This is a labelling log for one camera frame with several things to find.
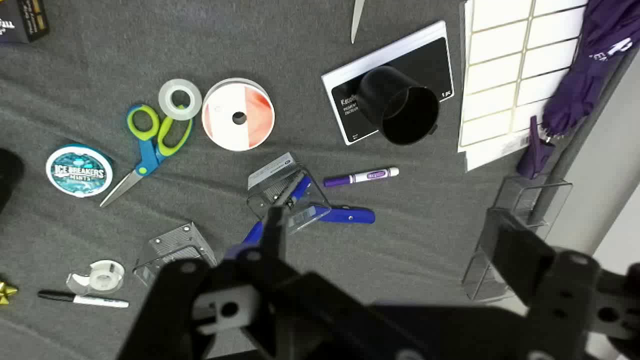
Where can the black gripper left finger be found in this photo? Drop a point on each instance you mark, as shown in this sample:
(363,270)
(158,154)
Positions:
(201,313)

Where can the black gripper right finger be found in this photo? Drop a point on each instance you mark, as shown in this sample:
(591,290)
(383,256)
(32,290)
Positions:
(572,301)

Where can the small clear tape dispenser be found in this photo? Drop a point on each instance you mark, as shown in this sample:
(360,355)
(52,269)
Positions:
(101,274)

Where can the black and white marker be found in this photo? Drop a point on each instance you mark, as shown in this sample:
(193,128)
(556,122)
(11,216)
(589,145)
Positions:
(93,301)

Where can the clear acrylic organizer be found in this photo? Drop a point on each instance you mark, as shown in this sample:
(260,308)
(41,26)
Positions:
(532,193)

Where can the green and blue scissors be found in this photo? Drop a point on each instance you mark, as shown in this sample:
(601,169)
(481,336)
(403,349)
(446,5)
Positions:
(151,157)

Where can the grey tablecloth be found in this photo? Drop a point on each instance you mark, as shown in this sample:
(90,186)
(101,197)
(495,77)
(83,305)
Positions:
(412,232)

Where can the round Ice Breakers tin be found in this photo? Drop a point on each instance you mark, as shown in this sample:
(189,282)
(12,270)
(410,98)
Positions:
(78,170)

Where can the gold gift bow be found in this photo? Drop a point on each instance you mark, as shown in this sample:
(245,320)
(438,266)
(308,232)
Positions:
(7,292)

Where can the purple and white marker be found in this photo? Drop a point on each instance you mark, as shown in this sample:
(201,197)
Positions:
(360,176)

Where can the white and red ribbon spool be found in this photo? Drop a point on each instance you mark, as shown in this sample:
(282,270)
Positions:
(222,100)

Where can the clear tape roll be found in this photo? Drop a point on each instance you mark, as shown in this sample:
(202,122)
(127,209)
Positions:
(164,100)

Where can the black tape dispenser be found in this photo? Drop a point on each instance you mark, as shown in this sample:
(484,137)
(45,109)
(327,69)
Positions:
(7,176)

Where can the white label sheet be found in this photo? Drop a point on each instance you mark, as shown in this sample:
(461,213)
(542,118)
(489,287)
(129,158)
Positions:
(507,66)

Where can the black cup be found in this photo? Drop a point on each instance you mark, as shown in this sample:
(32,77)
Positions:
(400,107)

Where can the dark box of craft supplies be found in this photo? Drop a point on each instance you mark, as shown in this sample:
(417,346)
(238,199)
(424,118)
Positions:
(22,17)

